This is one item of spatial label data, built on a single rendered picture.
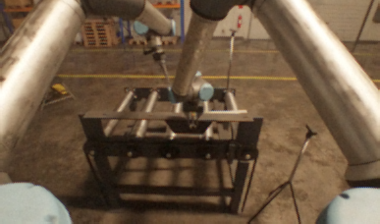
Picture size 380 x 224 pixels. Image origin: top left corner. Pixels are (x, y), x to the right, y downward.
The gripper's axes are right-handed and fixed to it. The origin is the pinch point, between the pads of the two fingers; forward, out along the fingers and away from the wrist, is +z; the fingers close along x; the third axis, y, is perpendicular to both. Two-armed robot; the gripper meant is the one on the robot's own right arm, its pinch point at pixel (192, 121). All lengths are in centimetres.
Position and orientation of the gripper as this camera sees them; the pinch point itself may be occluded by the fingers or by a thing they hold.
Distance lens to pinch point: 125.0
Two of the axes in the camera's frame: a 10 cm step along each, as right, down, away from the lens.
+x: -10.0, -0.2, 0.3
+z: 0.0, 8.6, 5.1
